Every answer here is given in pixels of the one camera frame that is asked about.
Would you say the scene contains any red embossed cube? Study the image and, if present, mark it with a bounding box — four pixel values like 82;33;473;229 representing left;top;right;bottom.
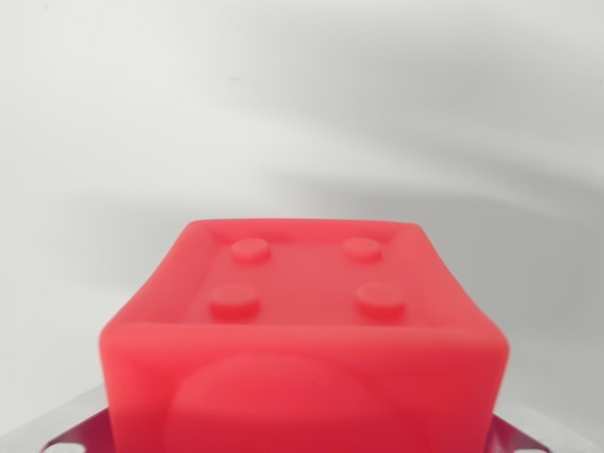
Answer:
96;218;512;453

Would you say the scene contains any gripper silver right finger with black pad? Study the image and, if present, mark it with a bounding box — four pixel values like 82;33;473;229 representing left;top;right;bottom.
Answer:
490;411;563;453

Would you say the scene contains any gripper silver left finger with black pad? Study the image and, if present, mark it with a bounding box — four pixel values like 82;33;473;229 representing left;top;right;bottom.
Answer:
0;381;116;453

